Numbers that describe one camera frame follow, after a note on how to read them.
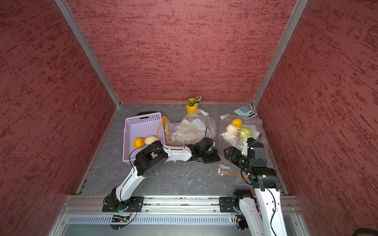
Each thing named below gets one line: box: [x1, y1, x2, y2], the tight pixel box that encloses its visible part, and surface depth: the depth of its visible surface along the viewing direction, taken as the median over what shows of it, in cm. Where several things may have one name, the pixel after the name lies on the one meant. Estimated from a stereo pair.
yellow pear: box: [133, 137, 146, 149], surface depth 94 cm
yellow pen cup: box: [185, 97, 200, 117], surface depth 109 cm
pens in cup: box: [186, 95, 203, 107], surface depth 103 cm
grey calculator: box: [234, 105, 258, 118], surface depth 116 cm
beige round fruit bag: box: [144, 135, 158, 146], surface depth 94 cm
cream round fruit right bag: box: [225, 123, 239, 137], surface depth 101 cm
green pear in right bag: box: [239, 126, 252, 139], surface depth 99 cm
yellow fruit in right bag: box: [231, 118, 243, 129], surface depth 106 cm
